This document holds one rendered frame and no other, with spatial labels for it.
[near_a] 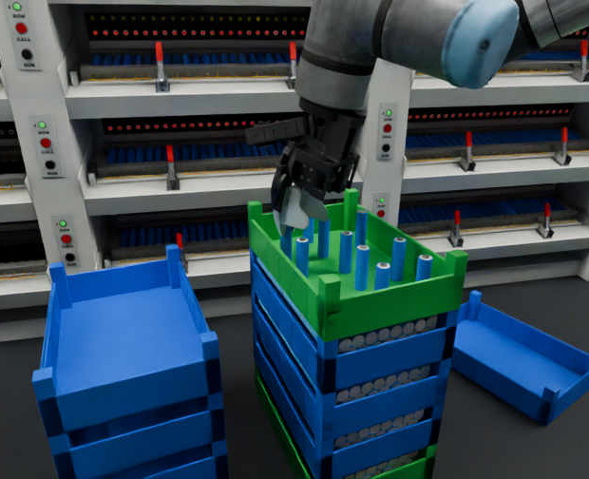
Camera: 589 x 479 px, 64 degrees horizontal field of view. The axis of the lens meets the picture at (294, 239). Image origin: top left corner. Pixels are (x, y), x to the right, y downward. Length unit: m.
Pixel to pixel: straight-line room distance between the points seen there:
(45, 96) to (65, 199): 0.20
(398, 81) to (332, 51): 0.53
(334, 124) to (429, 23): 0.16
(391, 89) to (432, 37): 0.56
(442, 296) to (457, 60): 0.29
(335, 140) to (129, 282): 0.44
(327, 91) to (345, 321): 0.27
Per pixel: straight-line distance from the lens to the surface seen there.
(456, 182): 1.21
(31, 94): 1.03
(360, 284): 0.66
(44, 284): 1.18
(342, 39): 0.57
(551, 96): 1.31
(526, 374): 1.13
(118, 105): 1.01
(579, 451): 1.01
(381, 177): 1.11
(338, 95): 0.58
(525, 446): 0.98
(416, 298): 0.61
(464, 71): 0.53
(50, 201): 1.08
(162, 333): 0.74
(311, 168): 0.63
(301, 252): 0.66
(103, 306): 0.84
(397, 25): 0.54
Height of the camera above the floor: 0.65
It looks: 24 degrees down
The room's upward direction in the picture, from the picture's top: straight up
